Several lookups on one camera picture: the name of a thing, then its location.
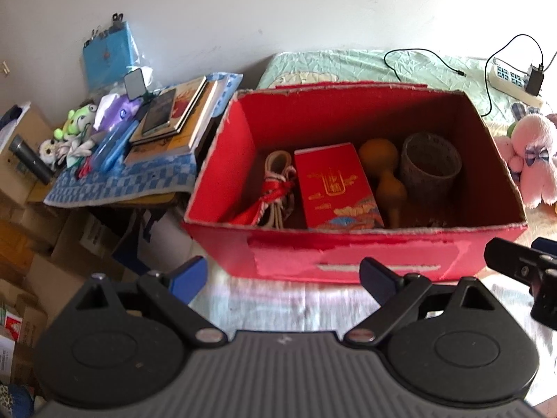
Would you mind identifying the roll of packing tape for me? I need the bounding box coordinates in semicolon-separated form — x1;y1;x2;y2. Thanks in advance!
400;132;462;196

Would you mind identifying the green frog plush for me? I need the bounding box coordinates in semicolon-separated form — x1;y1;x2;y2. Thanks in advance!
53;104;97;141

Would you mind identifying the blue checkered cloth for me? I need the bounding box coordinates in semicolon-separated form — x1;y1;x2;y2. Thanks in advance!
44;73;243;209

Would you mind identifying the purple tissue pack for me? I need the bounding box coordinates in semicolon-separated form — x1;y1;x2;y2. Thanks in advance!
93;93;142;132

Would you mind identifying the blue pencil case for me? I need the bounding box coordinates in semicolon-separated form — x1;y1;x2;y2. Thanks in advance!
91;119;139;174

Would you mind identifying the red ribbon tassel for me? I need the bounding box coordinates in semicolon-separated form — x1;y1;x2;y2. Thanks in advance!
229;177;295;225

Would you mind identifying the black cylinder bottle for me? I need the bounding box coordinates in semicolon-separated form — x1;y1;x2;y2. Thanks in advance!
8;135;54;185

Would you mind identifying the green bed sheet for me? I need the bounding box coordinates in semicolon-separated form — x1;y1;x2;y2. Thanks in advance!
258;49;519;125

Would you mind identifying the small mirror on stand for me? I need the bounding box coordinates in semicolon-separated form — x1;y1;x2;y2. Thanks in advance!
124;68;150;102

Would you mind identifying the stack of books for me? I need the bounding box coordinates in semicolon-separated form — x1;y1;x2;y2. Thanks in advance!
125;76;228;166

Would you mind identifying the smartphone on books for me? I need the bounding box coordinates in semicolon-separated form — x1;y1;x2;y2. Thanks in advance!
142;88;176;137

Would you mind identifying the pink plush toy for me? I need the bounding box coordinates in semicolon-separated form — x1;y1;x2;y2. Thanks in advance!
494;113;557;209

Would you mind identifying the black charging cable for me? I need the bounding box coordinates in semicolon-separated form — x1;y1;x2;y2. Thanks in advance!
383;48;468;83

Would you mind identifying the black power adapter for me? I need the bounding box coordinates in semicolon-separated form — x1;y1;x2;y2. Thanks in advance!
525;63;545;96

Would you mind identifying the white power strip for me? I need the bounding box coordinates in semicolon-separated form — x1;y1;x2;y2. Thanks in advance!
488;64;543;108

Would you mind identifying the large red cardboard box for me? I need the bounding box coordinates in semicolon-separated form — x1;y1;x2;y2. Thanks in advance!
184;82;528;283

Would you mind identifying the cardboard boxes pile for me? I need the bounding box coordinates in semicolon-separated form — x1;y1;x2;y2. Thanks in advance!
1;104;134;382

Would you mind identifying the white plush toy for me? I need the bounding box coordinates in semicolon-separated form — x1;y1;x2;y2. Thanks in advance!
39;137;95;171

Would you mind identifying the brown gourd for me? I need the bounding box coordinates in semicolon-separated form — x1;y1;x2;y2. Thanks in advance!
358;139;407;229

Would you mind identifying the small red gift box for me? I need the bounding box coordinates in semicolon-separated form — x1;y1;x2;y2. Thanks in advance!
295;142;383;231

